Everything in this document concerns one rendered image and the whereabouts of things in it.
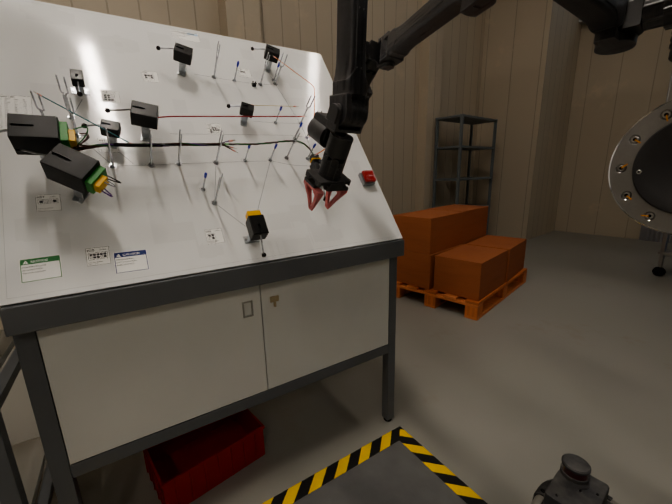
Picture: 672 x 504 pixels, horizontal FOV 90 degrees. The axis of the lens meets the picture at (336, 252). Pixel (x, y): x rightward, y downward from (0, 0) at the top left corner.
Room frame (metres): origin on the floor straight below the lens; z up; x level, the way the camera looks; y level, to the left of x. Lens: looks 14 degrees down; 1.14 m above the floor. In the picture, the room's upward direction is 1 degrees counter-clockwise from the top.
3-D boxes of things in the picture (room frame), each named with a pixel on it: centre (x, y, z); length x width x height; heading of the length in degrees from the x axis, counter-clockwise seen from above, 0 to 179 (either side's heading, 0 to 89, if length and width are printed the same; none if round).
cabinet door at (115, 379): (0.88, 0.48, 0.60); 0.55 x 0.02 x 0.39; 122
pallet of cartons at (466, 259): (3.05, -1.20, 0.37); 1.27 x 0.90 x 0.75; 130
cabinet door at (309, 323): (1.17, 0.02, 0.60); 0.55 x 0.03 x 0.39; 122
